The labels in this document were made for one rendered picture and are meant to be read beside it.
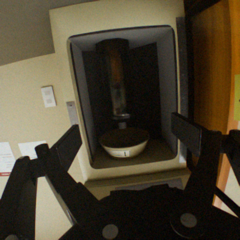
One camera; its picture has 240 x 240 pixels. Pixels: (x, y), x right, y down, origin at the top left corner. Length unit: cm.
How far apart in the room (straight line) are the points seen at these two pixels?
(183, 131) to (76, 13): 34
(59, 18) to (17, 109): 71
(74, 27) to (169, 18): 22
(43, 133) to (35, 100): 20
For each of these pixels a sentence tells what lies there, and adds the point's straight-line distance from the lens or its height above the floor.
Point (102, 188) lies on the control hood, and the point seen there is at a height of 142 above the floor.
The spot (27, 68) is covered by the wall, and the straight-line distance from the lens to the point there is 93.
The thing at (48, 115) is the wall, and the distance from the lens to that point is 89.
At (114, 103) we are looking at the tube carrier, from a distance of 40.
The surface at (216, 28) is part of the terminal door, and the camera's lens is 31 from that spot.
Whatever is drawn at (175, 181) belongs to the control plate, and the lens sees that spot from 44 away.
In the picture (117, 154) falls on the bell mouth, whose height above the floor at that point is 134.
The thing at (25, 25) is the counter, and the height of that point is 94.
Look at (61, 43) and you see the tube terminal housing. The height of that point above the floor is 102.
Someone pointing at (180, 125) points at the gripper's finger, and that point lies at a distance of 17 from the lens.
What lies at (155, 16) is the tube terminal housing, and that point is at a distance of 38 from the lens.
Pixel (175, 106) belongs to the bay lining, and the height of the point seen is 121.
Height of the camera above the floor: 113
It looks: 16 degrees up
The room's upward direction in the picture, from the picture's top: 173 degrees clockwise
